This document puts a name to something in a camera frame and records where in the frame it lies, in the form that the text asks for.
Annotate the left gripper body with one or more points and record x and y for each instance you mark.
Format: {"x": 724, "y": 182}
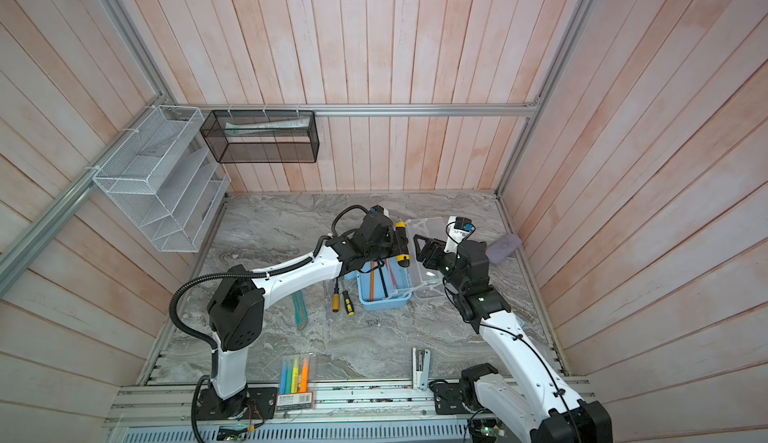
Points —
{"x": 386, "y": 248}

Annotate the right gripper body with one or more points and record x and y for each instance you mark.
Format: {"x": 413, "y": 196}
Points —
{"x": 448, "y": 269}

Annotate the black hex key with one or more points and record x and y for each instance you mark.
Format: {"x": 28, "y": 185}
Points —
{"x": 363, "y": 283}

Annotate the blue plastic tool box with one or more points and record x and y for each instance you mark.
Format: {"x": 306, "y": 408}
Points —
{"x": 414, "y": 278}

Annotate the large black yellow screwdriver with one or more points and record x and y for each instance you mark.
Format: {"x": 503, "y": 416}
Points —
{"x": 401, "y": 244}

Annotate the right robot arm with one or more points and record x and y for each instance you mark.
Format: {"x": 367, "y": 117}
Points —
{"x": 543, "y": 407}

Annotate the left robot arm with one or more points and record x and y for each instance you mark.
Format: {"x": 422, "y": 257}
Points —
{"x": 236, "y": 309}

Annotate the highlighter pen pack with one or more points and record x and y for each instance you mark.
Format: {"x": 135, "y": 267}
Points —
{"x": 294, "y": 391}

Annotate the small yellow screwdriver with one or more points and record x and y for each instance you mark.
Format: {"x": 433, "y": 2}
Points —
{"x": 336, "y": 298}

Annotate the black yellow stubby screwdriver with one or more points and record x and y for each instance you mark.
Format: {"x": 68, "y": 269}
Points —
{"x": 348, "y": 305}

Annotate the white stapler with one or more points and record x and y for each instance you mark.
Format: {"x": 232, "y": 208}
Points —
{"x": 421, "y": 359}

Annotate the black mesh basket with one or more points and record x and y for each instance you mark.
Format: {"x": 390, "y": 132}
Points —
{"x": 261, "y": 136}

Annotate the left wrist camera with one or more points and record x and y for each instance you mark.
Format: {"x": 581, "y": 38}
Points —
{"x": 377, "y": 209}

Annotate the teal handled tool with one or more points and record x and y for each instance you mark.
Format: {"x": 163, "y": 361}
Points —
{"x": 301, "y": 314}

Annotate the white wire mesh shelf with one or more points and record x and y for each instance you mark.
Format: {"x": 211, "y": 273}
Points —
{"x": 166, "y": 186}

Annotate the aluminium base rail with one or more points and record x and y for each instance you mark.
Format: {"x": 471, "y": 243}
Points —
{"x": 333, "y": 402}

